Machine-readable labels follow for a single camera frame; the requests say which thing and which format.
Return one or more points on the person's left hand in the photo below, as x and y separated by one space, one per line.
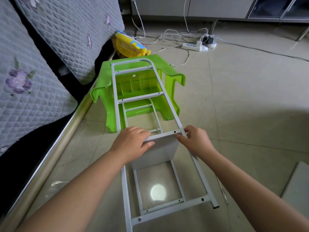
130 145

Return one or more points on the person's right hand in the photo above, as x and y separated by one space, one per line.
197 141

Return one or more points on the white wooden board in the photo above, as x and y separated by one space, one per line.
297 190
159 152

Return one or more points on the white metal frame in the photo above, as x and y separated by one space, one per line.
161 205
116 89

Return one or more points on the person's left forearm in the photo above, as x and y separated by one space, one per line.
67 195

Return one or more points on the person's right forearm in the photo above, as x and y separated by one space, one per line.
256 195

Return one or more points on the green plastic stool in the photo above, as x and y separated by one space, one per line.
104 96

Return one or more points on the long white power strip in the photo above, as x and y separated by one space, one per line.
192 45

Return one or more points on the yellow plastic basket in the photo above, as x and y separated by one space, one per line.
130 45

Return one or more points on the white power strip with plugs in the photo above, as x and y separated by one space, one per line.
209 41

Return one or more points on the grey textured furniture cover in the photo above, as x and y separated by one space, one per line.
38 60

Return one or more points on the grey marble TV cabinet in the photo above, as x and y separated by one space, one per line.
212 7

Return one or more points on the chrome metal base rail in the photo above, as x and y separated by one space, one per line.
43 161

